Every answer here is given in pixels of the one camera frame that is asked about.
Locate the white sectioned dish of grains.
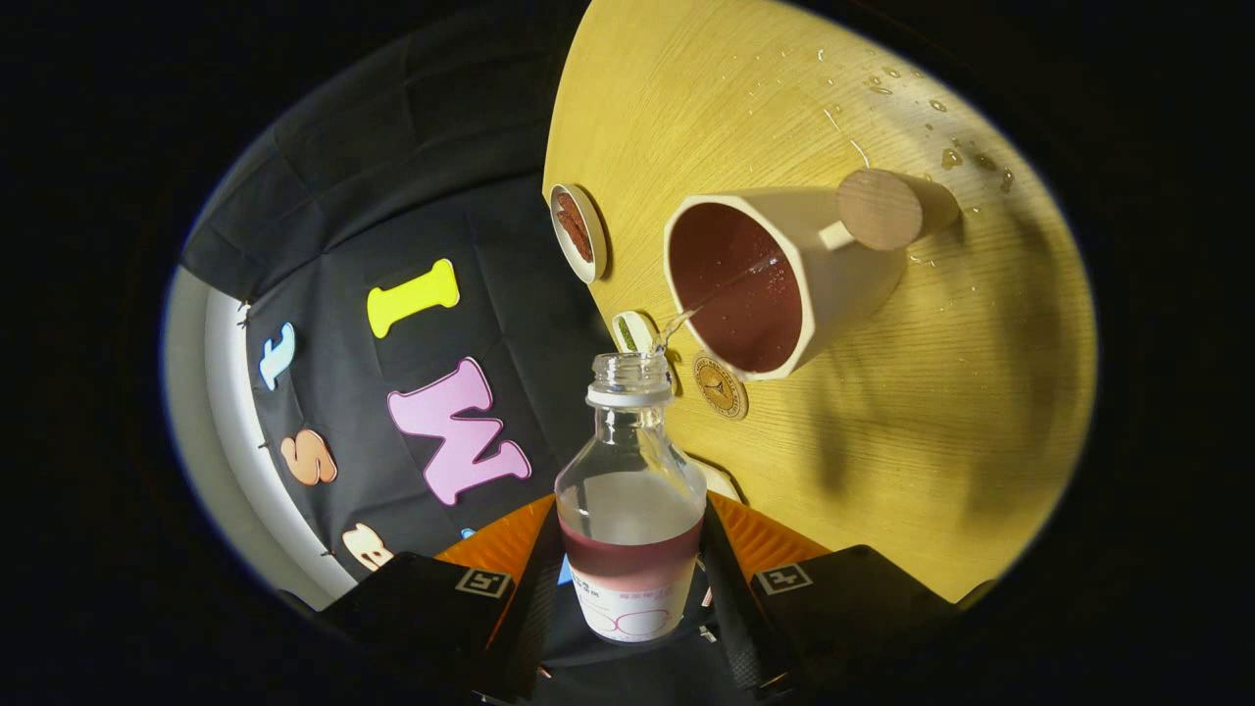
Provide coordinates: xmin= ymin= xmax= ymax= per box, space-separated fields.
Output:
xmin=612 ymin=311 xmax=658 ymax=356

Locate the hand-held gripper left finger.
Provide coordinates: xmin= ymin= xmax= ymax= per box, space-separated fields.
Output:
xmin=319 ymin=493 xmax=565 ymax=702

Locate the black backdrop cloth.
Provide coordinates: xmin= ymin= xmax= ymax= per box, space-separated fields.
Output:
xmin=181 ymin=10 xmax=628 ymax=589

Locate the white round plate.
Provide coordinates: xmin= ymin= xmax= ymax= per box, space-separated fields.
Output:
xmin=548 ymin=183 xmax=609 ymax=285

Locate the cream cup wooden handle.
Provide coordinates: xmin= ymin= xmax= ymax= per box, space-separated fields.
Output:
xmin=664 ymin=169 xmax=962 ymax=381

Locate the clear juice bottle pink label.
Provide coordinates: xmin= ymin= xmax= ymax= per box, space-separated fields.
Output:
xmin=554 ymin=351 xmax=709 ymax=645

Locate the round brown coaster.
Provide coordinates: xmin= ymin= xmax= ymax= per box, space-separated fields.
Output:
xmin=692 ymin=354 xmax=749 ymax=421

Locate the wooden table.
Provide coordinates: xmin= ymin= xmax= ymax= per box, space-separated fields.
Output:
xmin=542 ymin=0 xmax=1097 ymax=604

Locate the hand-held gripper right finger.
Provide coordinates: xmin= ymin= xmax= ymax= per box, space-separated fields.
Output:
xmin=701 ymin=490 xmax=957 ymax=697

